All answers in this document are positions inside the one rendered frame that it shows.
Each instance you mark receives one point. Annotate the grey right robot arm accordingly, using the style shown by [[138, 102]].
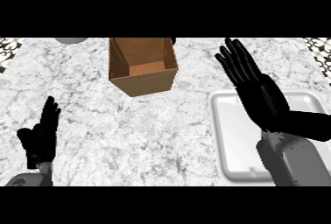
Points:
[[298, 159]]

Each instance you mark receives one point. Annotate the grey round object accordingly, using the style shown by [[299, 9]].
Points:
[[70, 40]]

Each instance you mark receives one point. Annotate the white plastic tray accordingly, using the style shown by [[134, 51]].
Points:
[[236, 137]]

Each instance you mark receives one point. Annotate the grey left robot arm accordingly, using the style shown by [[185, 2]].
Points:
[[33, 177]]

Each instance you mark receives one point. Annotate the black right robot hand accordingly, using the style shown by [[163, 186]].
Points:
[[264, 99]]

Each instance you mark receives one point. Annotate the brown cardboard box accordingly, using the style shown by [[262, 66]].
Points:
[[143, 66]]

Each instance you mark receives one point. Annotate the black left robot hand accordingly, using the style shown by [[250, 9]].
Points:
[[45, 137]]

